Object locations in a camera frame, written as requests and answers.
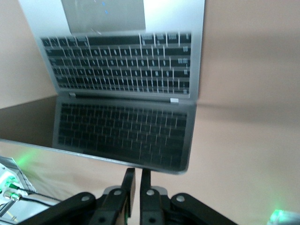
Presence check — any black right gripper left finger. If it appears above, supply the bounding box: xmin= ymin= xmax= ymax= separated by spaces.
xmin=38 ymin=168 xmax=137 ymax=225

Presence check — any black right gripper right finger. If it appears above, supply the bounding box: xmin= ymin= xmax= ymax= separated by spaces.
xmin=139 ymin=169 xmax=238 ymax=225

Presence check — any silver grey laptop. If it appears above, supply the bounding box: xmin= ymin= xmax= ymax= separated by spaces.
xmin=0 ymin=0 xmax=206 ymax=176

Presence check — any black cable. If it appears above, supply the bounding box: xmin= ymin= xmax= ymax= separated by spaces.
xmin=20 ymin=197 xmax=57 ymax=208
xmin=22 ymin=190 xmax=65 ymax=202

